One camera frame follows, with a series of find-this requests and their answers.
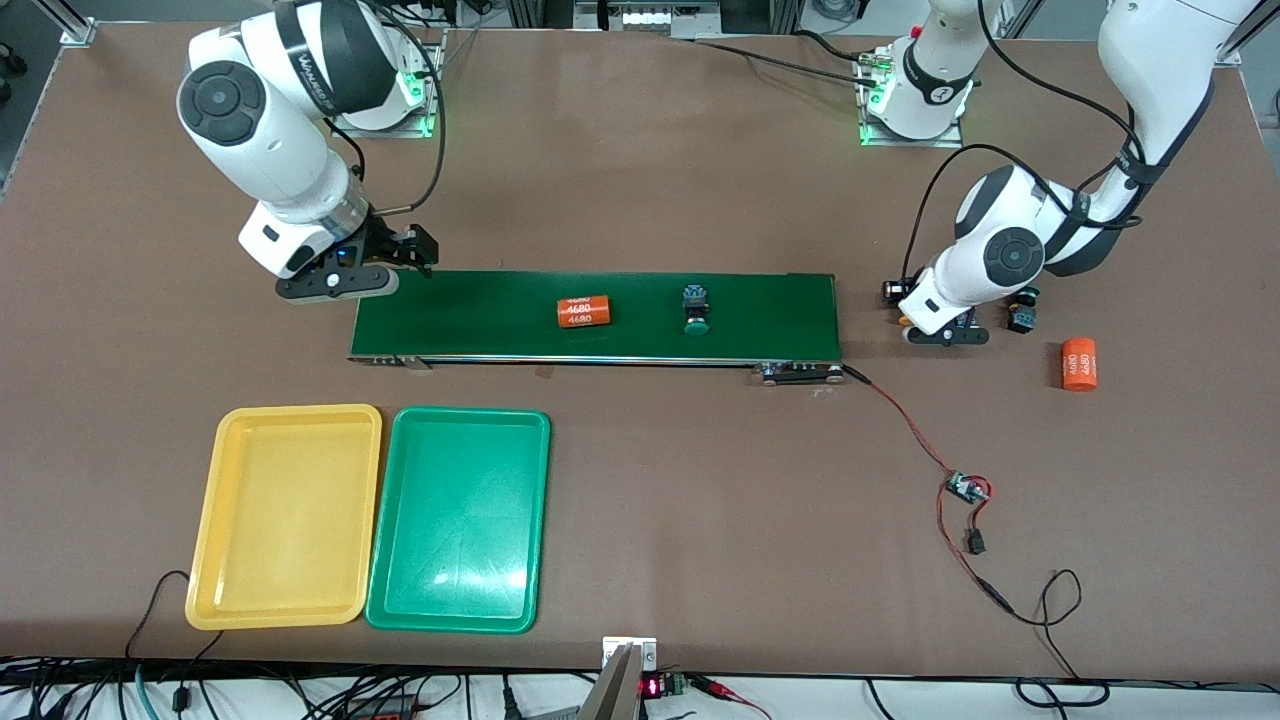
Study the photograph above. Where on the green conveyor belt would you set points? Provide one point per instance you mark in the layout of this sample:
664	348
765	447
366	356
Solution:
780	315

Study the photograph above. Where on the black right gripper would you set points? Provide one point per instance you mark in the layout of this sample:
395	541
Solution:
385	245

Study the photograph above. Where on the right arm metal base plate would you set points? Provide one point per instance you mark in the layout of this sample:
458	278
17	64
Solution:
432	100

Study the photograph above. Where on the red clip lead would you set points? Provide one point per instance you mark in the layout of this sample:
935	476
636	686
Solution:
715	688

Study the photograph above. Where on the yellow plastic tray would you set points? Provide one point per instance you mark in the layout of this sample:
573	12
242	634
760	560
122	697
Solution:
280	540

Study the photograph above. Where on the grey metal bar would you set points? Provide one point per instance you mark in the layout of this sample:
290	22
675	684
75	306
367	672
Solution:
612	695

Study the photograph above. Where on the aluminium frame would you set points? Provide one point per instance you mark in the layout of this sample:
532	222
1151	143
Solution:
540	10

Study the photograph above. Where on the green push button switch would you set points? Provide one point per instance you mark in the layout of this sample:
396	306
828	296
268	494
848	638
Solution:
1023	312
696	309

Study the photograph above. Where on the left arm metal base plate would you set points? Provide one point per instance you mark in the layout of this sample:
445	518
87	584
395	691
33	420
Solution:
905	143

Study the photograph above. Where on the aluminium corner profile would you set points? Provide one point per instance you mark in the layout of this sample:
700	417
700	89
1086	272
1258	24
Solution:
78	32

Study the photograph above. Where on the red black power lead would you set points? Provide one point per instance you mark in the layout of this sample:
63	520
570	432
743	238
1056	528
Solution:
990	592

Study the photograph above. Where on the small green circuit board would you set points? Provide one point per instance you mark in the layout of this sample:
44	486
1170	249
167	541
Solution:
968	487

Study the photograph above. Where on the white device in frame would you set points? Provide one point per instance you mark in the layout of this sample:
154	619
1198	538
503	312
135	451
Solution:
660	15

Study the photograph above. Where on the red digit display module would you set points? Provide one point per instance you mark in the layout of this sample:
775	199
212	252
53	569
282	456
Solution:
652	687

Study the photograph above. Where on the green plastic tray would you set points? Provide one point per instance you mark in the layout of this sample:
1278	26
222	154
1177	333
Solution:
460	540

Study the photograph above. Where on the silver mounting plate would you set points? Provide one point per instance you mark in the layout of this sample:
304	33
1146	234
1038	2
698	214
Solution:
645	650

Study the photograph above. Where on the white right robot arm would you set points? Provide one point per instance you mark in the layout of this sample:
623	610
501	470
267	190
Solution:
270	160

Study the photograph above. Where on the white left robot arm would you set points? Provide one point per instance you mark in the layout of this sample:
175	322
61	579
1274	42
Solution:
1010	260

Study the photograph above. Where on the orange cylinder marked 4680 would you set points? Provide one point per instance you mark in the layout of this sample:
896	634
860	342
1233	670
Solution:
1078	364
583	312

